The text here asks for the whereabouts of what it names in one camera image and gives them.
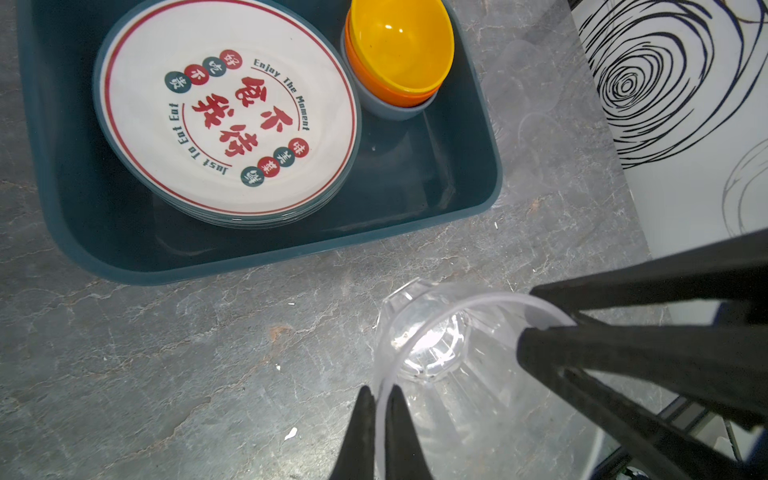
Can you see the blue bowl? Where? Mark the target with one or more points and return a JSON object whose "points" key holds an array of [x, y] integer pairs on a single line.
{"points": [[374, 105]]}

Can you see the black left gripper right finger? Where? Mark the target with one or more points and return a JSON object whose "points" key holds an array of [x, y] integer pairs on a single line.
{"points": [[403, 455]]}

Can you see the yellow bowl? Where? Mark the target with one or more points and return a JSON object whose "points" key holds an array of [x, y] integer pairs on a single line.
{"points": [[408, 45]]}

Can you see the teal plastic bin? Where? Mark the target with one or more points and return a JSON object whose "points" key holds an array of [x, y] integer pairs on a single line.
{"points": [[439, 166]]}

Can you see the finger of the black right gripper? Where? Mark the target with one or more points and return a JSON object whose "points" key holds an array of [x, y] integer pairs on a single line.
{"points": [[620, 378], [732, 272]]}

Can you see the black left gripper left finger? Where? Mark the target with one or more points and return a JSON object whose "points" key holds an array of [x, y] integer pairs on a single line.
{"points": [[355, 460]]}

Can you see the orange bowl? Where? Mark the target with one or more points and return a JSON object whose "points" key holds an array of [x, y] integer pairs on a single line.
{"points": [[379, 89]]}

